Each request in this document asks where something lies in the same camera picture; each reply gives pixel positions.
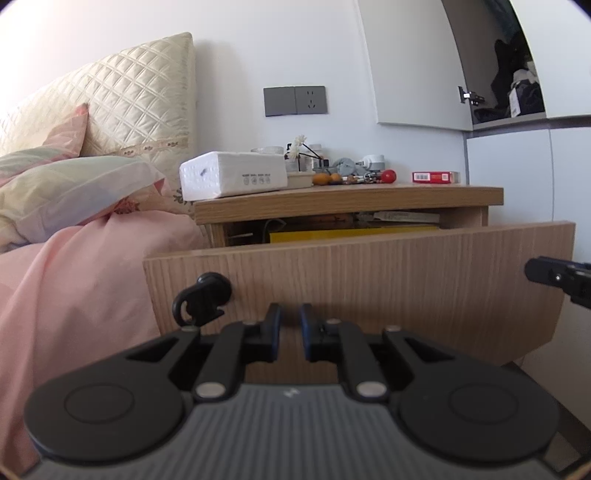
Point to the white plug adapter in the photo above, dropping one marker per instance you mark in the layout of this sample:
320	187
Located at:
373	162

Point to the pastel striped pillow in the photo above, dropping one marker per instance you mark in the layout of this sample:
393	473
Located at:
69	194

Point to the orange small fruit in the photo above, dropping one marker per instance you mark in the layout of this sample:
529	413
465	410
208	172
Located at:
321	179

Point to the white cabinet door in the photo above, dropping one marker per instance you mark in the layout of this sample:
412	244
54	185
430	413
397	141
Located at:
411	64

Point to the cream quilted headboard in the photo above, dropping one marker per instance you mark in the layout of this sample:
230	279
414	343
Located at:
138	92

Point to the grey wall switch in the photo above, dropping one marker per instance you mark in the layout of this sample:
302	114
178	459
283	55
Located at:
279	101

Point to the metal door hinge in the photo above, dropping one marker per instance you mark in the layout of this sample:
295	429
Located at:
470	96

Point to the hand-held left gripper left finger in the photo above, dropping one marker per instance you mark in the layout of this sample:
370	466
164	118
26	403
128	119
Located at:
277	332

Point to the yellow cardboard box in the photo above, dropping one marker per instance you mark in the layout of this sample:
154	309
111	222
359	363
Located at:
351	234

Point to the red small box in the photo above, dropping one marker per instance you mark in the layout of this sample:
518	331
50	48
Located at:
436	177

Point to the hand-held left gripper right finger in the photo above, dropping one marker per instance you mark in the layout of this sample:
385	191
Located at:
304	327

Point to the dark clothes pile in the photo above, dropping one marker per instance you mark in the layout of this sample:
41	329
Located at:
512	87

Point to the wooden nightstand drawer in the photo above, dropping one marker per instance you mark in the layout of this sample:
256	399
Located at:
392	286

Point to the beige small tray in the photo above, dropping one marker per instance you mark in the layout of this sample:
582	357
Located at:
300	179

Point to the clear glass jar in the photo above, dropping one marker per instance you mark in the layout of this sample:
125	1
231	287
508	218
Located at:
316	154

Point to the pink duvet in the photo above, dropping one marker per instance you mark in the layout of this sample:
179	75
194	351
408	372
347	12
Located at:
83	286

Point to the pink pillow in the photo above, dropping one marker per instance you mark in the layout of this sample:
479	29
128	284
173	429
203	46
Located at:
69	134

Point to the white wardrobe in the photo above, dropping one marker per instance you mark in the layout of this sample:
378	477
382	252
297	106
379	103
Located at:
508	175

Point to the white tissue pack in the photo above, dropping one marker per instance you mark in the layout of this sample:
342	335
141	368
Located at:
235	174

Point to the black key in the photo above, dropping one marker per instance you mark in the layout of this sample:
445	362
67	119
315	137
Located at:
205	293

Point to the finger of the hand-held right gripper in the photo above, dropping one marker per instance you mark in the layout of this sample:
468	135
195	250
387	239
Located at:
549	272

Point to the white flower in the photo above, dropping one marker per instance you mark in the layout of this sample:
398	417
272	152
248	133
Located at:
298	145

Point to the red ball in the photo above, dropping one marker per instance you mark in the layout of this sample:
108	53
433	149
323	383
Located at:
388	176

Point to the grey small cloth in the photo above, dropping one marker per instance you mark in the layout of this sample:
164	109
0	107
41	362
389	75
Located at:
344	166

